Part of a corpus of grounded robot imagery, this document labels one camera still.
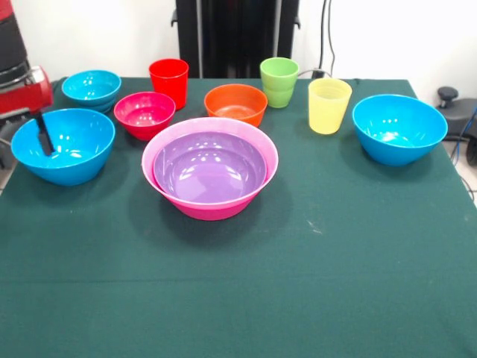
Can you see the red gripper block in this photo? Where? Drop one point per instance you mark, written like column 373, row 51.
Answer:
column 26, row 98

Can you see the large pink bowl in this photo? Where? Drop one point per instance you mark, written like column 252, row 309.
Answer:
column 208, row 210

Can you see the medium blue bowl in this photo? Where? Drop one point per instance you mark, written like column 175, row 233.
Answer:
column 398, row 134
column 74, row 156

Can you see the small crimson bowl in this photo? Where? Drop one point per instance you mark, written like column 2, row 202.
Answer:
column 143, row 110

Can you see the small orange bowl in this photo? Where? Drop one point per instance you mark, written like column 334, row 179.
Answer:
column 234, row 98

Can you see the green cup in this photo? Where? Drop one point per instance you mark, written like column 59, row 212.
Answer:
column 277, row 91

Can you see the red cup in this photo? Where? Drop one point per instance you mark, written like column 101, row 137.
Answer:
column 167, row 82

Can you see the purple shallow bowl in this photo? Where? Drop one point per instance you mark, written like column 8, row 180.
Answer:
column 210, row 175

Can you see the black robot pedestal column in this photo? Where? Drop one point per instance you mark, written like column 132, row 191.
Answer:
column 223, row 37

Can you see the yellow cup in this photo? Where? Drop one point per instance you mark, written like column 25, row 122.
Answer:
column 329, row 112

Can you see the small blue bowl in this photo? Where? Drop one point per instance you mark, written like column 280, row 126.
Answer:
column 101, row 109
column 91, row 87

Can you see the dark green tablecloth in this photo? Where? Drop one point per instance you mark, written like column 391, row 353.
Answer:
column 238, row 298

